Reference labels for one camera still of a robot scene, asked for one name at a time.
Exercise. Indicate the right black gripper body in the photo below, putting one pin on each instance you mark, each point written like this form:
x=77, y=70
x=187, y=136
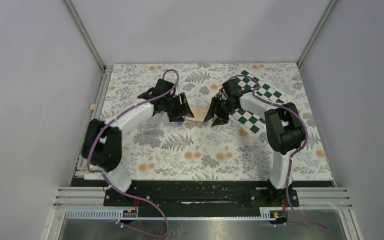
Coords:
x=223, y=108

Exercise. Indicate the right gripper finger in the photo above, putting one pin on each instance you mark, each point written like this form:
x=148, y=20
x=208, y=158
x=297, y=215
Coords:
x=219, y=120
x=211, y=109

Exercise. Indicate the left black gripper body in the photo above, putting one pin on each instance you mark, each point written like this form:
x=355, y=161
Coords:
x=173, y=107

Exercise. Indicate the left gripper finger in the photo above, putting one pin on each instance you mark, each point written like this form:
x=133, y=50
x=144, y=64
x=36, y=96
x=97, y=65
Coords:
x=182, y=117
x=186, y=109

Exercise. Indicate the tan leather card holder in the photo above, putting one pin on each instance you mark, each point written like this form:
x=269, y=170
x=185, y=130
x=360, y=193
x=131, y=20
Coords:
x=199, y=113

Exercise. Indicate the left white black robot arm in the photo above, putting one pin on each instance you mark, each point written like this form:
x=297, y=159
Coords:
x=102, y=145

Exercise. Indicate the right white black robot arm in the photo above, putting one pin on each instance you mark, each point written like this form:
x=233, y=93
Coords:
x=286, y=132

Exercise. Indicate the clear plastic box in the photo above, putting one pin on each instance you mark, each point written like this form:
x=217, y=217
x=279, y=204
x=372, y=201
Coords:
x=151, y=127

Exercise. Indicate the floral patterned table mat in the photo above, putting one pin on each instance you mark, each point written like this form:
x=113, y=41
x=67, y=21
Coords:
x=198, y=150

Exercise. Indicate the green white checkered board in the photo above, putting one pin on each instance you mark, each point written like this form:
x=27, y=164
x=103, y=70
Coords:
x=253, y=97

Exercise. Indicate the aluminium frame rail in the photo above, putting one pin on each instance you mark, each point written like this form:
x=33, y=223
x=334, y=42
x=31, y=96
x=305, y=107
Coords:
x=80, y=196

